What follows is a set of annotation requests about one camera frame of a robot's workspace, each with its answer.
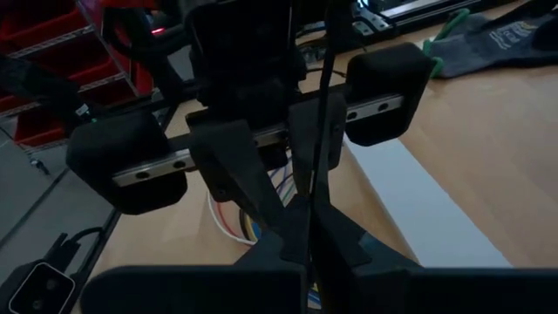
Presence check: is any black box with white rim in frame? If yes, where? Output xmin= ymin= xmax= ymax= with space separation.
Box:
xmin=7 ymin=260 xmax=78 ymax=314

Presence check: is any white flat duct cover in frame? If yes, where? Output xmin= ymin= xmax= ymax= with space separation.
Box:
xmin=343 ymin=137 xmax=512 ymax=269

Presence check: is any red storage bin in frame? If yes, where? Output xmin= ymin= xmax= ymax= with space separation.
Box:
xmin=0 ymin=0 xmax=104 ymax=56
xmin=69 ymin=56 xmax=154 ymax=108
xmin=12 ymin=108 xmax=73 ymax=147

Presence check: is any long black zip tie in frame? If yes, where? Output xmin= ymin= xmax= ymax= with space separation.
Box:
xmin=310 ymin=0 xmax=340 ymax=280

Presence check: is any green wire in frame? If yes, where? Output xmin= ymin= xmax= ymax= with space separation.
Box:
xmin=280 ymin=181 xmax=298 ymax=205

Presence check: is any grey metal bracket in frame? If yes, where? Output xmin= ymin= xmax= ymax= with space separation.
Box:
xmin=351 ymin=3 xmax=396 ymax=37

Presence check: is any purple wire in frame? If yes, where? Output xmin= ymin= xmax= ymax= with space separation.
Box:
xmin=274 ymin=171 xmax=294 ymax=194

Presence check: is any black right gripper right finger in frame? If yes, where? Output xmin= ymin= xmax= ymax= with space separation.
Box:
xmin=311 ymin=196 xmax=558 ymax=314

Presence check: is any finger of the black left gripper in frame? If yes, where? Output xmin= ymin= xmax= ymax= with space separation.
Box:
xmin=186 ymin=119 xmax=289 ymax=232
xmin=287 ymin=92 xmax=349 ymax=207

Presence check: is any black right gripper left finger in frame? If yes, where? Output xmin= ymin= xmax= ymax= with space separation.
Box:
xmin=79 ymin=194 xmax=310 ymax=314

